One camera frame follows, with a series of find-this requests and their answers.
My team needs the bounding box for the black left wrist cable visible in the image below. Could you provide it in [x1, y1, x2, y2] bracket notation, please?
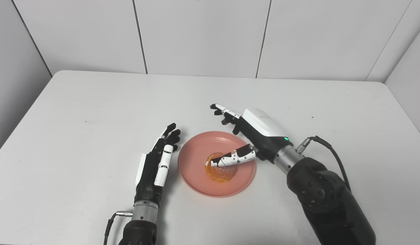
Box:
[103, 211, 134, 245]

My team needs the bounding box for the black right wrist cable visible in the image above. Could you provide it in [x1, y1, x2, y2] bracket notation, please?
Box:
[296, 135, 352, 193]

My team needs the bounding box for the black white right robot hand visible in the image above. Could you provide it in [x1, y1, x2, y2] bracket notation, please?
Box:
[210, 103, 295, 168]

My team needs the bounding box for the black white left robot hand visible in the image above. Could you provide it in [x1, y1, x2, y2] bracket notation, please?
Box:
[134, 123, 182, 205]

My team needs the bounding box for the pink round plate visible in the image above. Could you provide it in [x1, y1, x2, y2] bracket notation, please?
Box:
[178, 131, 257, 198]

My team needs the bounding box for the golden cream puff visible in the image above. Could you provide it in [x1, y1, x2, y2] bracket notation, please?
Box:
[205, 152, 237, 183]

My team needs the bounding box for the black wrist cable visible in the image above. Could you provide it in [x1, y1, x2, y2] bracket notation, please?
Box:
[103, 211, 134, 245]
[296, 135, 352, 193]

